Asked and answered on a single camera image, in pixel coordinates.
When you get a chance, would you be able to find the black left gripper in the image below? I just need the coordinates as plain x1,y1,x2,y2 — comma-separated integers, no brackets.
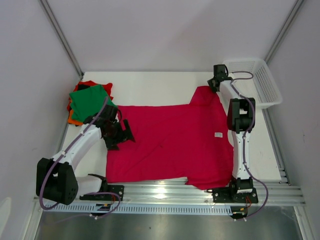
103,119,135,151

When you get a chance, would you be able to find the crimson t shirt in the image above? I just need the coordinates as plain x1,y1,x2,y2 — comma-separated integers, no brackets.
106,86,234,190

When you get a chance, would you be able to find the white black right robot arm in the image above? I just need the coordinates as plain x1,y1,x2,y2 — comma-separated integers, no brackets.
207,64,256,203

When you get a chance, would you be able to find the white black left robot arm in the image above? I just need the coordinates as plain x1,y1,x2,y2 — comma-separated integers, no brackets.
35,105,135,206

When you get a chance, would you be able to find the green folded t shirt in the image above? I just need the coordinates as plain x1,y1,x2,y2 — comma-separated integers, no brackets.
69,84,116,123

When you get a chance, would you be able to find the red folded t shirt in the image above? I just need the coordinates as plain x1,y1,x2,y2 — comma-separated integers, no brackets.
66,80,114,112

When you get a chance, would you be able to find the white plastic basket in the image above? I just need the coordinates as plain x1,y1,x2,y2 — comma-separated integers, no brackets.
222,58,283,109

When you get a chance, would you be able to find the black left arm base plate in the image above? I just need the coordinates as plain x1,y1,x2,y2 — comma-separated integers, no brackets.
79,184,125,201

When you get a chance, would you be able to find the aluminium front rail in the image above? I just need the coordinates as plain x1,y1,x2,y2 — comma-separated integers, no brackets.
33,177,306,206

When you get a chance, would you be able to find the white slotted cable duct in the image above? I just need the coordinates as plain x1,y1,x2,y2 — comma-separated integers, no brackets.
51,203,232,216

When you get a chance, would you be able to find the right aluminium corner post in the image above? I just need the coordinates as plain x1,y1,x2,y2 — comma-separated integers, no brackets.
264,0,307,65

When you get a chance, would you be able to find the aluminium corner post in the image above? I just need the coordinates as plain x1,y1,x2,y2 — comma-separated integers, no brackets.
264,0,307,65
38,0,84,79

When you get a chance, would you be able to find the left aluminium corner post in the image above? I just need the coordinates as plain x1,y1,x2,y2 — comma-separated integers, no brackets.
38,0,84,79

